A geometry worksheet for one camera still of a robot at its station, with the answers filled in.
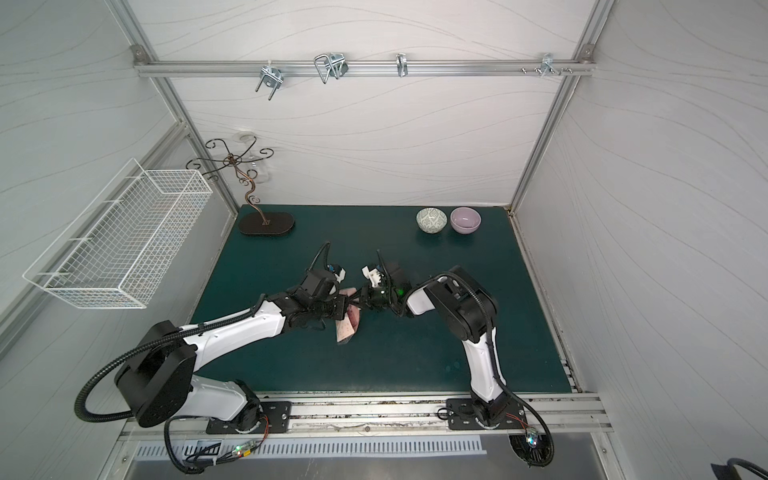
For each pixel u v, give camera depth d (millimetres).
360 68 780
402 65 783
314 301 669
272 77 757
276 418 736
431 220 1150
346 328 838
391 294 801
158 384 418
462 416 716
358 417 751
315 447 703
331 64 766
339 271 802
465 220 1131
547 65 765
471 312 530
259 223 1138
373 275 906
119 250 687
